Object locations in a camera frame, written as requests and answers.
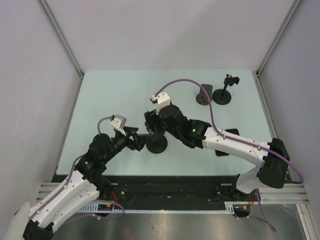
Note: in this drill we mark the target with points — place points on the brown-based phone stand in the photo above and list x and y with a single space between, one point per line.
204 97

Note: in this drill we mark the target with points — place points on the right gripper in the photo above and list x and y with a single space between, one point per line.
151 118

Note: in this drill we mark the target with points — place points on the black phone stand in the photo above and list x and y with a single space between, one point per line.
222 96
157 143

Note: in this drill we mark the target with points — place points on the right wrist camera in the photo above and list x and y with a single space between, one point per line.
161 100

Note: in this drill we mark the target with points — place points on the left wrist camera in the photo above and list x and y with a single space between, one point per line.
118 123

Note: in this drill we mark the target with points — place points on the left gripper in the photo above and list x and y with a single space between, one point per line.
139 140

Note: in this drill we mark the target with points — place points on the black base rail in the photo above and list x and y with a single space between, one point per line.
174 193

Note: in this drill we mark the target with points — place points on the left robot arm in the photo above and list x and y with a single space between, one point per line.
84 183

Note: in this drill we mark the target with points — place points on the aluminium frame post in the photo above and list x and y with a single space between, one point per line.
53 22
294 8

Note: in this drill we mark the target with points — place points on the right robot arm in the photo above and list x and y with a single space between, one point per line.
270 159

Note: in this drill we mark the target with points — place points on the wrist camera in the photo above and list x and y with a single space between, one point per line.
161 100
118 123

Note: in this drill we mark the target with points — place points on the left aluminium frame post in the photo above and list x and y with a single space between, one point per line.
53 22

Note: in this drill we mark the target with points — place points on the purple-edged phone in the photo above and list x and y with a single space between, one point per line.
221 153

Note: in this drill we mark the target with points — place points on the black phone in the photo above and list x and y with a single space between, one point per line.
234 131

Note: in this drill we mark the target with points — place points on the right aluminium frame post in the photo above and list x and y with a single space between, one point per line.
294 8

